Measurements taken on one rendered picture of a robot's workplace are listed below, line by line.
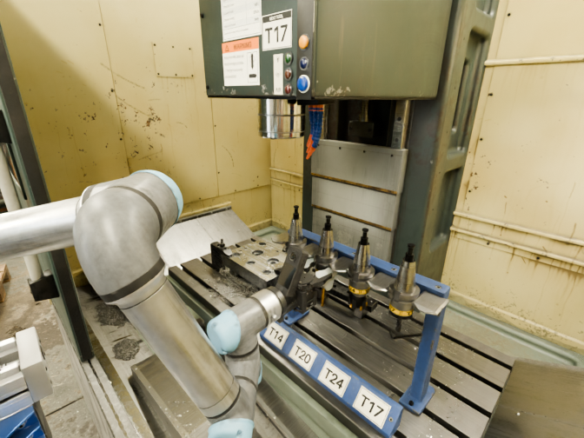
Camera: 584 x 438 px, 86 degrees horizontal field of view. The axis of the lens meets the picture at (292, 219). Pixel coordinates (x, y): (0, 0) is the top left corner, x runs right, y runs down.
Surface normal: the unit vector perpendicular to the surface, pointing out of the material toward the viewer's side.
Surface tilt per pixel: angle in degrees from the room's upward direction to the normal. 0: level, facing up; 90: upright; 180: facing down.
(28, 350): 0
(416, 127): 90
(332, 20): 90
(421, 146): 90
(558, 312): 90
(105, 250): 61
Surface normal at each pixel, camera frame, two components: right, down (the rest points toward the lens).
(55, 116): 0.70, 0.26
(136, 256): 0.70, -0.19
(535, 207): -0.71, 0.25
